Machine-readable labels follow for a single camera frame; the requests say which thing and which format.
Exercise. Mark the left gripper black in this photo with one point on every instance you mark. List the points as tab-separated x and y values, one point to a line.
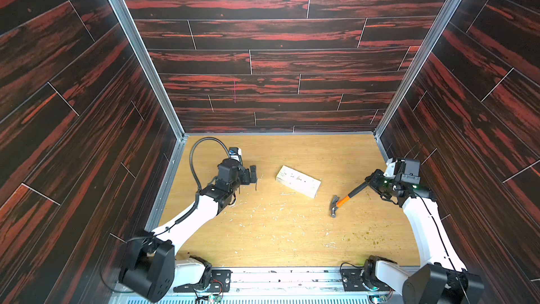
245	179

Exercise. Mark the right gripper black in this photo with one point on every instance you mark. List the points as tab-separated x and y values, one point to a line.
375	179

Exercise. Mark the claw hammer orange black handle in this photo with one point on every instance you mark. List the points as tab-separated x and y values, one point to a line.
338	202

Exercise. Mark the white wooden block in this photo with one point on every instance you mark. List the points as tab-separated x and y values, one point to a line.
298	181

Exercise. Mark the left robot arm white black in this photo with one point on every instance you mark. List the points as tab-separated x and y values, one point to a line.
150	268

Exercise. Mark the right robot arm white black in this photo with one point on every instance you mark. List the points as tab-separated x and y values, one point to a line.
442	277

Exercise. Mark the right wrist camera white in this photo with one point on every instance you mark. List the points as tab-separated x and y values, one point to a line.
390	171

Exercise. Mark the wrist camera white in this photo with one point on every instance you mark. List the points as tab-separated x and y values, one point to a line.
236	154
390	171

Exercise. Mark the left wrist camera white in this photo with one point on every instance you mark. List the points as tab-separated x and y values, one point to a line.
236	154

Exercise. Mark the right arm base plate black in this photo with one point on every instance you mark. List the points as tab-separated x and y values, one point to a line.
354	280

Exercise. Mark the aluminium front rail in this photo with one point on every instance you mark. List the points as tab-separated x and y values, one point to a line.
284	285

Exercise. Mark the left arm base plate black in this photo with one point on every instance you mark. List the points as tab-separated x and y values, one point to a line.
213	281

